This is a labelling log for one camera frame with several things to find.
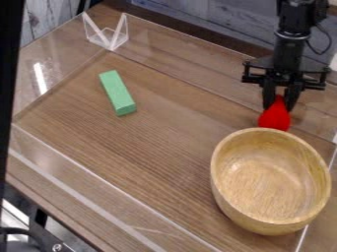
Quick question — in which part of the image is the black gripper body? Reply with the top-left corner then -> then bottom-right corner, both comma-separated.
241,56 -> 330,91

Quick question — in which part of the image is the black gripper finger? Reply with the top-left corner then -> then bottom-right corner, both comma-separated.
285,83 -> 302,111
262,80 -> 277,109

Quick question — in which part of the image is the red plush strawberry toy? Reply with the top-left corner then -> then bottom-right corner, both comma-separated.
258,94 -> 292,131

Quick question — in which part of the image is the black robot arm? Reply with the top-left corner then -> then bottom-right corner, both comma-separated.
241,0 -> 332,111

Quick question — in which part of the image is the wooden bowl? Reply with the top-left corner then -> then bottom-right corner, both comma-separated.
210,128 -> 332,236

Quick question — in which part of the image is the green foam block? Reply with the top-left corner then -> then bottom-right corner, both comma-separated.
99,70 -> 136,116

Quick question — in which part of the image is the clear acrylic tray wall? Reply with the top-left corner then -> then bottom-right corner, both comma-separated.
8,6 -> 337,252

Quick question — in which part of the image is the black table leg bracket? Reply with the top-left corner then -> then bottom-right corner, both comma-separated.
29,208 -> 75,252

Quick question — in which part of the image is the black cable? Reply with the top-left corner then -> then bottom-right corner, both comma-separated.
0,225 -> 44,252

